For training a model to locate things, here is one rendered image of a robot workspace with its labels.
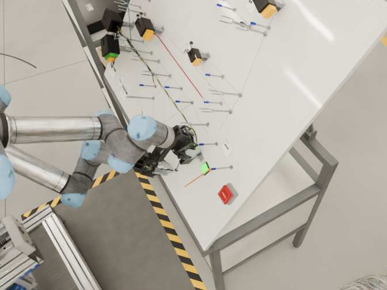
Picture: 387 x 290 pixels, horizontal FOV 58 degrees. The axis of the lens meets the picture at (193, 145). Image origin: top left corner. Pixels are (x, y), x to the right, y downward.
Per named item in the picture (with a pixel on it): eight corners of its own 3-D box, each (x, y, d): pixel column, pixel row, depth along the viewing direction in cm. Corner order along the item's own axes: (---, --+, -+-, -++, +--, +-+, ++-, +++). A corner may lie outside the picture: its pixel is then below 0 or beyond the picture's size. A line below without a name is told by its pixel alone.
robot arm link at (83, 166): (68, 176, 132) (76, 168, 123) (80, 152, 138) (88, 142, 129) (87, 186, 134) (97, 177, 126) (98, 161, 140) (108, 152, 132)
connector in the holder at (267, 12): (274, 6, 102) (269, 3, 100) (277, 10, 101) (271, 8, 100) (266, 14, 104) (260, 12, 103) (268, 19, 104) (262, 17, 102)
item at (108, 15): (125, 6, 180) (99, -1, 171) (138, 25, 171) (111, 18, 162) (121, 18, 184) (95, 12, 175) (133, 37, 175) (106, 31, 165)
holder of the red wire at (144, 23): (156, 11, 158) (136, 6, 152) (166, 32, 153) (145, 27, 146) (151, 20, 162) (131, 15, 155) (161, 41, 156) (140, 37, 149)
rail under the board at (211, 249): (203, 258, 143) (201, 252, 138) (105, 83, 207) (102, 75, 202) (214, 251, 144) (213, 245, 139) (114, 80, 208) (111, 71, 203)
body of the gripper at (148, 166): (155, 179, 131) (124, 171, 125) (147, 172, 138) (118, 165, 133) (161, 159, 130) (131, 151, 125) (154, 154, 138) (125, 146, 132)
